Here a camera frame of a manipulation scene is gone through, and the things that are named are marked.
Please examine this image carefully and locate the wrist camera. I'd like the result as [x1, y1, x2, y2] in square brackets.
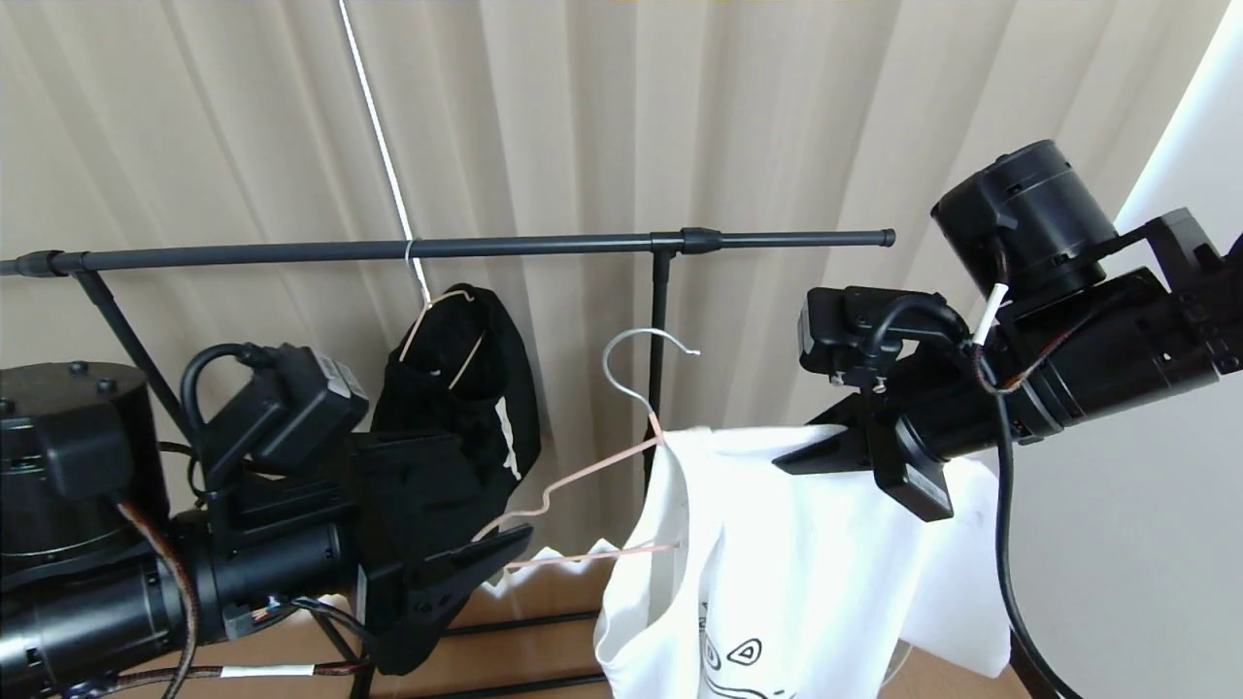
[199, 342, 371, 477]
[797, 285, 973, 391]

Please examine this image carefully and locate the black knitted garment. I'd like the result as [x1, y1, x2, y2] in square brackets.
[371, 283, 543, 516]

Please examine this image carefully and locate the black clothes rack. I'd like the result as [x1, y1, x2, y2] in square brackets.
[0, 227, 897, 699]

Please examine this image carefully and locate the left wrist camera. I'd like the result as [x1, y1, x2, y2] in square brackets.
[199, 342, 371, 477]

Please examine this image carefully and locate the white garment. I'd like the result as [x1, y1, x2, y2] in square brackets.
[593, 423, 1014, 699]

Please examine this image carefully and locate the pink clothes hanger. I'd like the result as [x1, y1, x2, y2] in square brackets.
[470, 327, 703, 570]
[398, 239, 487, 391]

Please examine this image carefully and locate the black cable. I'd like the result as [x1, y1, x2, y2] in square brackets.
[179, 341, 283, 472]
[867, 291, 1087, 699]

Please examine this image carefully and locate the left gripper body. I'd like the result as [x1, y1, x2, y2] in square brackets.
[189, 432, 487, 678]

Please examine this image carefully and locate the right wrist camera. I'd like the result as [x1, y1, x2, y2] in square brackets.
[797, 285, 973, 391]

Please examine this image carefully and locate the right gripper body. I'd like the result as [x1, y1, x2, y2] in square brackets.
[867, 269, 1226, 523]

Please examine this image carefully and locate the beige curtain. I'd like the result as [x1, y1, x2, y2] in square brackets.
[0, 0, 1229, 583]

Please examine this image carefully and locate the white laundry basket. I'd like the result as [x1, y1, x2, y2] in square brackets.
[874, 636, 917, 696]

